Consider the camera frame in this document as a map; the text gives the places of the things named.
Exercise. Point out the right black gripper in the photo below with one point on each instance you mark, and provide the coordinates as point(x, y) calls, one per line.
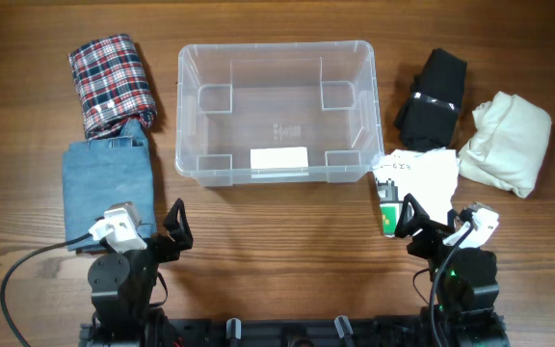
point(420, 219)

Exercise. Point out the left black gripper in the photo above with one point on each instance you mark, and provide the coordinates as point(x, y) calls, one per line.
point(171, 251)

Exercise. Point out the white printed t-shirt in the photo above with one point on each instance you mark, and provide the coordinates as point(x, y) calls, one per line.
point(431, 177)

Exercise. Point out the blue jeans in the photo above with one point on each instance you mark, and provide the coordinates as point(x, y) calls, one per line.
point(97, 174)

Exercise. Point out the black garment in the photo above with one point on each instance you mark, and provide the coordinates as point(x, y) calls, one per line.
point(428, 119)

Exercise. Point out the cream garment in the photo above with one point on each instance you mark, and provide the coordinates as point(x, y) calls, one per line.
point(509, 145)

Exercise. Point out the plaid shirt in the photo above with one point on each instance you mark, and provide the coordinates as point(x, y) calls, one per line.
point(112, 86)

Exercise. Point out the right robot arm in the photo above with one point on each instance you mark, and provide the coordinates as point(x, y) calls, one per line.
point(460, 309)

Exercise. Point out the clear plastic storage container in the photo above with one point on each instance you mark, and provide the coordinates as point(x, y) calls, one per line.
point(277, 112)

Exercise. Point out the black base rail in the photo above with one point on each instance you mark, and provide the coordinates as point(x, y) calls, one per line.
point(399, 331)

